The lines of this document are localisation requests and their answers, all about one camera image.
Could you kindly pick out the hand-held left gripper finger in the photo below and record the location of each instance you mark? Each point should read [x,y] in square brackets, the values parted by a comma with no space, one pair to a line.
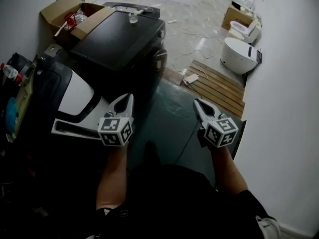
[130,107]
[113,104]

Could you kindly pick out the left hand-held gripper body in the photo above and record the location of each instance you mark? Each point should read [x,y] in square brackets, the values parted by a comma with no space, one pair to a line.
[113,131]

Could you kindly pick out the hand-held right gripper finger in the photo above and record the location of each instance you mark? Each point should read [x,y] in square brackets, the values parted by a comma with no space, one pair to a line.
[211,107]
[199,114]

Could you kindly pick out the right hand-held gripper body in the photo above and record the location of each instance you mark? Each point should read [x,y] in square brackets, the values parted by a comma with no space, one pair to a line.
[221,132]

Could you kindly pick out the black washing machine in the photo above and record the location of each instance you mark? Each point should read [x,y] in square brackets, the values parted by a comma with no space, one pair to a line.
[117,41]

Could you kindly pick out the person's left forearm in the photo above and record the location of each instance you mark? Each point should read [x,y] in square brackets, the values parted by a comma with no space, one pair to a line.
[113,175]

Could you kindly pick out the person's right forearm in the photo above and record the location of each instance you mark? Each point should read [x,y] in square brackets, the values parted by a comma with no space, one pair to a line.
[228,173]

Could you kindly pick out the white toilet with open lid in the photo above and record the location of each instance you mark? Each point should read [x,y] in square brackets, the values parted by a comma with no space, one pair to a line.
[243,29]

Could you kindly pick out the large open cardboard box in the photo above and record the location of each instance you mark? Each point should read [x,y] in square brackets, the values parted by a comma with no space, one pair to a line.
[94,19]

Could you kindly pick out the wooden slat mat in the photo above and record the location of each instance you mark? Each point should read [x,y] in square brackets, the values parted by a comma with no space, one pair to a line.
[219,91]

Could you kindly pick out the dark green floor mat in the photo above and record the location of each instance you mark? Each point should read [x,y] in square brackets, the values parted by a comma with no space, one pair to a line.
[169,118]

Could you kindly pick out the white power adapter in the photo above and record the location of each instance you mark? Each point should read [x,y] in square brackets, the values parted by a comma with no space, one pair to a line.
[191,79]

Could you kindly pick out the white and black appliance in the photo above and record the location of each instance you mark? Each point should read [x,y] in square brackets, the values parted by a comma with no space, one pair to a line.
[77,96]

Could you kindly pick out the person's black shoe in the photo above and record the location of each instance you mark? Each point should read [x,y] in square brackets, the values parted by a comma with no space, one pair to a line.
[151,152]

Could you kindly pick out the round white toilet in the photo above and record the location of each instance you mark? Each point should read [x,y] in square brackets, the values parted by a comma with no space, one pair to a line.
[236,56]

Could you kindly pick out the small grey box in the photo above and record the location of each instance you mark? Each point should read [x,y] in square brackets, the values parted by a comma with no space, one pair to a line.
[52,50]

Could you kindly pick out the person's black clothing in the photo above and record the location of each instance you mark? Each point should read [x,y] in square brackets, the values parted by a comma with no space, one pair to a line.
[174,203]

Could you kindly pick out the olive green rack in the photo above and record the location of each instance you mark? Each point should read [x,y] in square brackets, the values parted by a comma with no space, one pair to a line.
[26,93]

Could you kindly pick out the small clear glass bottle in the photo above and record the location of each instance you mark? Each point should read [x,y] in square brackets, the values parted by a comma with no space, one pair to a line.
[133,17]

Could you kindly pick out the closed cardboard box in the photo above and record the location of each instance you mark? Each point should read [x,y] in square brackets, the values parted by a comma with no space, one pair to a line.
[233,17]

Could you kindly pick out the red tool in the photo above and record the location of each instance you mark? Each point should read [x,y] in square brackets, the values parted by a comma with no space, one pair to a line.
[71,20]

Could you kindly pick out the black counter with sink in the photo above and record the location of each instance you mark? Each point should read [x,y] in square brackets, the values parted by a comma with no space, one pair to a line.
[124,7]

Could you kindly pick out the blue cloth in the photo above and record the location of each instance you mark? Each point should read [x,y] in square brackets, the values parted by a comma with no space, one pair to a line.
[11,116]

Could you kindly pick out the red capped plastic bottle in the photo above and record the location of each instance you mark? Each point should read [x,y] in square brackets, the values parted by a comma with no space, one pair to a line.
[11,73]

